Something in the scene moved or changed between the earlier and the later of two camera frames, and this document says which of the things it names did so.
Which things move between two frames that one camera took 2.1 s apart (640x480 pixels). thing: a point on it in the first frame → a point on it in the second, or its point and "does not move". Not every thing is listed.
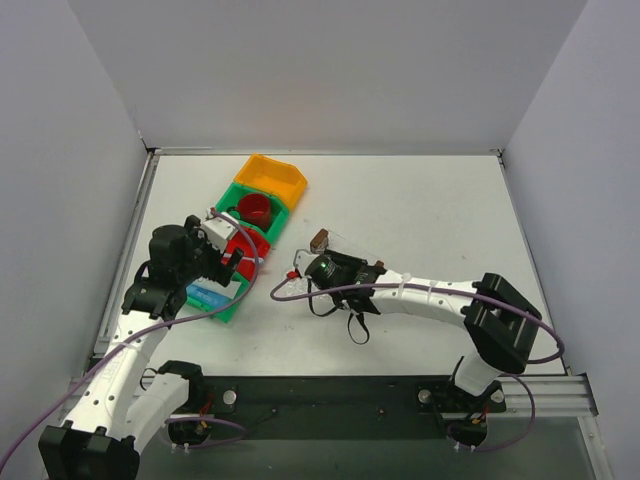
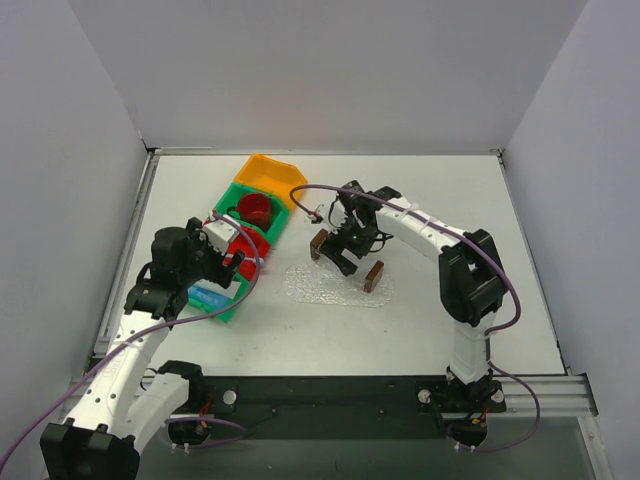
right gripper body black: [310, 267] → [342, 245]
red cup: [255, 208] does not move
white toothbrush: [261, 261] does not move
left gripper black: [223, 259] does not move
